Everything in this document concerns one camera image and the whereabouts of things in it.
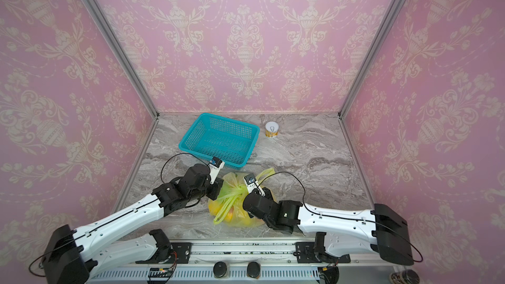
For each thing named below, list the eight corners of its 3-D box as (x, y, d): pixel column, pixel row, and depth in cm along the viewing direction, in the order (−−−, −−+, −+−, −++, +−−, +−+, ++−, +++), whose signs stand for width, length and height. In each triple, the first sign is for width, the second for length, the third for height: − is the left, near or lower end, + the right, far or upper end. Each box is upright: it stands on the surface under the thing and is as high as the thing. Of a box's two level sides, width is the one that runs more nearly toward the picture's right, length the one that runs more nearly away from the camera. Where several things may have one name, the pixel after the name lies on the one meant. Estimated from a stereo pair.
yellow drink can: (265, 138, 112) (265, 130, 107) (265, 128, 117) (265, 121, 112) (277, 138, 112) (278, 130, 107) (277, 128, 117) (277, 121, 112)
